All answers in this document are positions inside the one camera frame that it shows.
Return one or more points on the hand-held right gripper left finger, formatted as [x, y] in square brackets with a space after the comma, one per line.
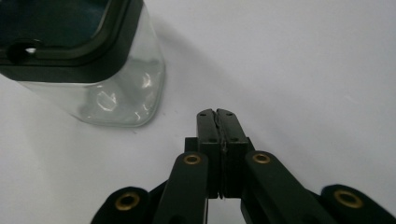
[209, 149]

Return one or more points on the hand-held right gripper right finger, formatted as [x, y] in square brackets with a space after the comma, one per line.
[233, 149]

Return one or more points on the clear jar with black lid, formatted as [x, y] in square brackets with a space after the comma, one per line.
[93, 59]

